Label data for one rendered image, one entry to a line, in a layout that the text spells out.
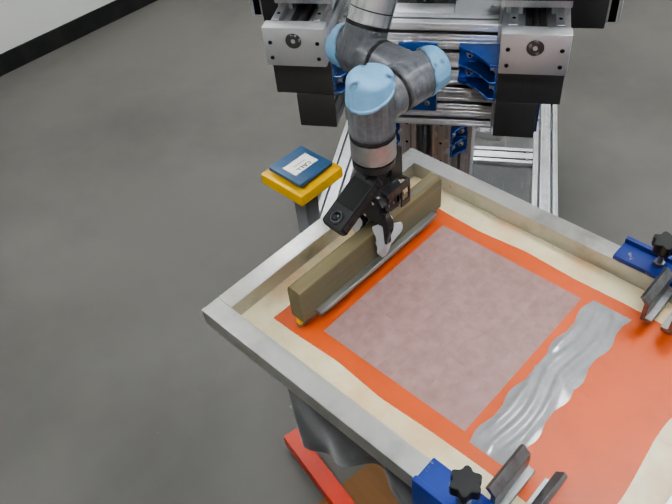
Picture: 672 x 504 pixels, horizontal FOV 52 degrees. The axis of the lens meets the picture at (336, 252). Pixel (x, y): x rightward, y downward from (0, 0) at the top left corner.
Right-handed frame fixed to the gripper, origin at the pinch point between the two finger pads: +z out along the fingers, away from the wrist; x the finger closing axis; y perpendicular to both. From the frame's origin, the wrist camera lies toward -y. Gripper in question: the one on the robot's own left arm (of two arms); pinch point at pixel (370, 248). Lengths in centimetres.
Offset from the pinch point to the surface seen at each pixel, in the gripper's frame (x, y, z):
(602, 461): -51, -8, 5
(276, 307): 6.8, -18.5, 4.9
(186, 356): 84, -8, 100
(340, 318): -4.0, -12.9, 4.8
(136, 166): 188, 43, 101
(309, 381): -11.1, -27.2, 1.3
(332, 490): 10, -12, 93
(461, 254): -11.1, 12.9, 4.7
